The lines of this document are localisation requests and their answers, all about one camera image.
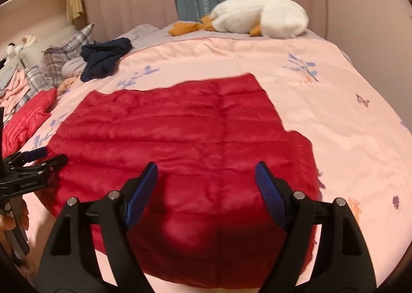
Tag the person's left hand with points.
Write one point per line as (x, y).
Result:
(6, 222)

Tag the navy blue garment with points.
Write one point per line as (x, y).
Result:
(103, 56)

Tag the white goose plush toy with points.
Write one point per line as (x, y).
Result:
(257, 13)

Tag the grey rolled garment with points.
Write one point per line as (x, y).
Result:
(72, 67)

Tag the grey bed sheet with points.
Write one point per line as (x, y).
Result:
(148, 32)

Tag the large red down jacket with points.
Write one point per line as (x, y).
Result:
(177, 138)

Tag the pink clothes pile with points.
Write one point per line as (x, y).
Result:
(14, 87)

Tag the beige tassel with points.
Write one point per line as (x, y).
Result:
(74, 3)

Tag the pink printed duvet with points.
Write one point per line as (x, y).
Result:
(338, 103)

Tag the small red down jacket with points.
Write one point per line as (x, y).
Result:
(29, 112)

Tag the small cream plush toy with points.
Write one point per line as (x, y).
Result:
(27, 39)

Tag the plaid pillow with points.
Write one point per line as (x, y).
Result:
(32, 79)
(67, 45)

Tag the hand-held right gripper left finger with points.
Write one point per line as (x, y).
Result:
(140, 198)

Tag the small white plush toy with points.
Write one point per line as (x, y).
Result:
(11, 50)

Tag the peach cloth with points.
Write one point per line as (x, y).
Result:
(66, 85)

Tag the beige pillow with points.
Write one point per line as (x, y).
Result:
(30, 53)

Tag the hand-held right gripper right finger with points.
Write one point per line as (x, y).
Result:
(270, 196)

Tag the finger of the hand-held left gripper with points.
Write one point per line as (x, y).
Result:
(53, 162)
(35, 153)

